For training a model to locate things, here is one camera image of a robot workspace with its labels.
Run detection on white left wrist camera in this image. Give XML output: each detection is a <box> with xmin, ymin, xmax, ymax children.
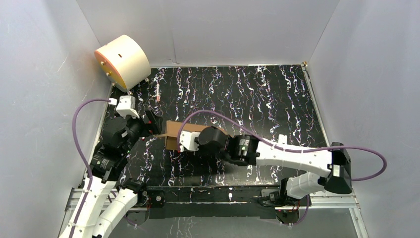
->
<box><xmin>108</xmin><ymin>95</ymin><xmax>140</xmax><ymax>119</ymax></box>

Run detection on pink pen on table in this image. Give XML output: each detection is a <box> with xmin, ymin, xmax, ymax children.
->
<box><xmin>156</xmin><ymin>83</ymin><xmax>160</xmax><ymax>102</ymax></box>

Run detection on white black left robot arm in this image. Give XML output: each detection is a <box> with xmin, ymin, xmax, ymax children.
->
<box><xmin>60</xmin><ymin>110</ymin><xmax>164</xmax><ymax>238</ymax></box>

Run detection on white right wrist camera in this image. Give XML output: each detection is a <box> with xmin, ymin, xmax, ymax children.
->
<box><xmin>179</xmin><ymin>130</ymin><xmax>200</xmax><ymax>152</ymax></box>

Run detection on aluminium front frame rail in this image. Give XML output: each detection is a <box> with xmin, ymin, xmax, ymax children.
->
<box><xmin>65</xmin><ymin>185</ymin><xmax>361</xmax><ymax>212</ymax></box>

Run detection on brown cardboard box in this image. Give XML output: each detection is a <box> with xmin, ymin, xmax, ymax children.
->
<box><xmin>156</xmin><ymin>121</ymin><xmax>233</xmax><ymax>153</ymax></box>

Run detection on aluminium table edge rail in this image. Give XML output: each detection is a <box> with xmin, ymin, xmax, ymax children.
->
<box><xmin>300</xmin><ymin>61</ymin><xmax>331</xmax><ymax>146</ymax></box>

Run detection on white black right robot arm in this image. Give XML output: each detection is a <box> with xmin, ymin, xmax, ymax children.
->
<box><xmin>194</xmin><ymin>126</ymin><xmax>352</xmax><ymax>205</ymax></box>

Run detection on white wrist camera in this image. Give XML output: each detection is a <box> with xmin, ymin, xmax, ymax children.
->
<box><xmin>108</xmin><ymin>95</ymin><xmax>140</xmax><ymax>119</ymax></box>
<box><xmin>179</xmin><ymin>130</ymin><xmax>200</xmax><ymax>152</ymax></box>

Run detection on cream cylindrical drum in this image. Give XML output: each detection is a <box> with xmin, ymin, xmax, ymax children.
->
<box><xmin>94</xmin><ymin>35</ymin><xmax>151</xmax><ymax>92</ymax></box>

